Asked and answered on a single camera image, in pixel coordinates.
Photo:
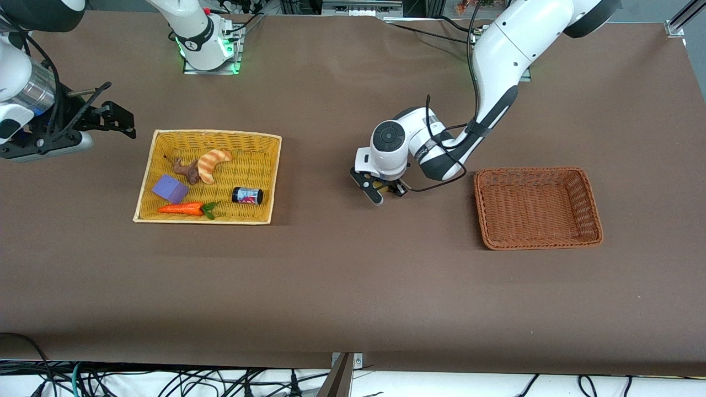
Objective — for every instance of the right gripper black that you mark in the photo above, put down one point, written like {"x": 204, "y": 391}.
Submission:
{"x": 70, "y": 113}

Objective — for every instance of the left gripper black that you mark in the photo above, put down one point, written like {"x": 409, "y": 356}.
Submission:
{"x": 396, "y": 188}

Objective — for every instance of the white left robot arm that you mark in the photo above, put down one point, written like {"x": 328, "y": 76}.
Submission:
{"x": 507, "y": 49}

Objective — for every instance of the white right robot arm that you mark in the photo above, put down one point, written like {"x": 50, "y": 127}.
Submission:
{"x": 16, "y": 71}

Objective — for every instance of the purple foam cube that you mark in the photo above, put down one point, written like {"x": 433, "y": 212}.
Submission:
{"x": 168, "y": 188}

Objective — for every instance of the brown toy lion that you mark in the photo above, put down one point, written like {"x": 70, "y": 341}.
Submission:
{"x": 190, "y": 172}

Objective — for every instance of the striped toy croissant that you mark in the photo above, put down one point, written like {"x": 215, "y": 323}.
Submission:
{"x": 210, "y": 162}

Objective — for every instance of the orange toy carrot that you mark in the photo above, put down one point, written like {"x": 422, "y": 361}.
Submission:
{"x": 179, "y": 209}

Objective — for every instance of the brown wicker basket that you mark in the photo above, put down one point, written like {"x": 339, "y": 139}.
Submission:
{"x": 538, "y": 207}

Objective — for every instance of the small blue printed can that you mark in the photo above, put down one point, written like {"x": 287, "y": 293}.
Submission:
{"x": 248, "y": 195}

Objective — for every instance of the yellow wicker basket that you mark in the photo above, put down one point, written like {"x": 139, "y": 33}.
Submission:
{"x": 242, "y": 212}

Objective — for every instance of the grey metal equipment box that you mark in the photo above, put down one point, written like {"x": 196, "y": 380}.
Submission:
{"x": 361, "y": 7}

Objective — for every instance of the dark metal support bar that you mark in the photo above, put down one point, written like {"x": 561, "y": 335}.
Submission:
{"x": 337, "y": 380}

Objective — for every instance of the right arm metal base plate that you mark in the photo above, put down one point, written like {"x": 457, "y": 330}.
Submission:
{"x": 237, "y": 60}

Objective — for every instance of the silver table edge bracket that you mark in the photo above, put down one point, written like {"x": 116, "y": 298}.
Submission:
{"x": 357, "y": 359}

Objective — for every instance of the silver table corner bracket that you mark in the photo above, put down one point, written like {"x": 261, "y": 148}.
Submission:
{"x": 675, "y": 28}

